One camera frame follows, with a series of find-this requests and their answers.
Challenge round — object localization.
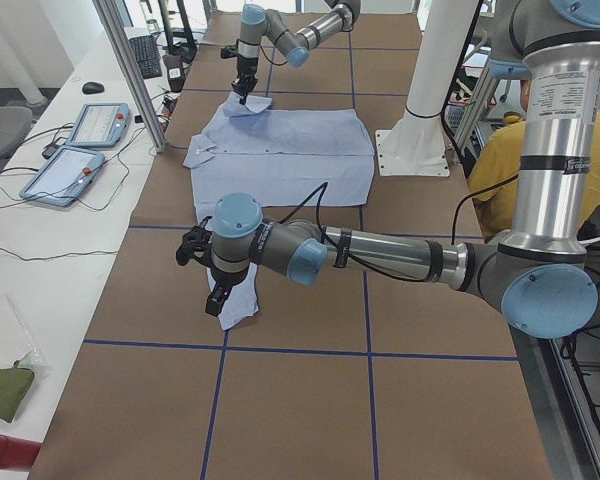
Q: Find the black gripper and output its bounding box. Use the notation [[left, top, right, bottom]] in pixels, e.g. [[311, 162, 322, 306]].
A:
[[231, 55, 259, 104], [205, 267, 248, 316]]

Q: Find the light blue striped shirt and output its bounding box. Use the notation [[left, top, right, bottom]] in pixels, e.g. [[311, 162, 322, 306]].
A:
[[182, 90, 376, 332]]

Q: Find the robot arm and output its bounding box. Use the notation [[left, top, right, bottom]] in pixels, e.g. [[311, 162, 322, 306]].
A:
[[201, 1, 600, 338], [220, 0, 361, 105]]

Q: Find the black keyboard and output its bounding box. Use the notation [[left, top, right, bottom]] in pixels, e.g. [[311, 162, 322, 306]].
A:
[[128, 35, 162, 79]]

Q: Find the upper teach pendant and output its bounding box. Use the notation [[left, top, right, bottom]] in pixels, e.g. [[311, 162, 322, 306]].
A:
[[66, 103, 130, 149]]

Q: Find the teach pendant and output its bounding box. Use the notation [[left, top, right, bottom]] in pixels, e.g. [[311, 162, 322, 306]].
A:
[[66, 103, 130, 149], [19, 146, 105, 207]]

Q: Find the black computer mouse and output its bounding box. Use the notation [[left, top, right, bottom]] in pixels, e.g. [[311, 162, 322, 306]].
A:
[[82, 81, 105, 95]]

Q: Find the lower teach pendant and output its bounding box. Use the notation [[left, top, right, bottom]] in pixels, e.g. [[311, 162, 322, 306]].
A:
[[19, 146, 105, 207]]

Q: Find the green folded cloth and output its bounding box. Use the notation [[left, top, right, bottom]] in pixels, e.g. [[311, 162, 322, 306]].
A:
[[0, 362, 35, 423]]

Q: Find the grey office chair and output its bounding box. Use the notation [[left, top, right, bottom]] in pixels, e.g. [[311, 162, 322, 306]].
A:
[[0, 106, 33, 160]]

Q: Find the red cylinder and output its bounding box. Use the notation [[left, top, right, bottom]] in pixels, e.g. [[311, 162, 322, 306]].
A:
[[0, 434, 42, 471]]

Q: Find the person in yellow shirt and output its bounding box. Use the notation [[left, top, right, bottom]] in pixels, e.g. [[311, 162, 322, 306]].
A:
[[467, 74, 600, 241]]

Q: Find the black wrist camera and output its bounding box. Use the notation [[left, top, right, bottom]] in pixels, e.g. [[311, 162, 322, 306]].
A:
[[175, 216, 212, 268], [220, 45, 238, 59]]

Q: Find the aluminium frame post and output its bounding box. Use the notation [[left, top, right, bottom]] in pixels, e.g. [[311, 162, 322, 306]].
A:
[[92, 0, 167, 153]]

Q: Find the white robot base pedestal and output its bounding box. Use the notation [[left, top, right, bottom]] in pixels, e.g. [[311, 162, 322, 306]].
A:
[[376, 0, 481, 177]]

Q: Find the black pendant cable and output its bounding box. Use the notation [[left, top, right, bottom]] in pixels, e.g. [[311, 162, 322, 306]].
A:
[[0, 127, 131, 262]]

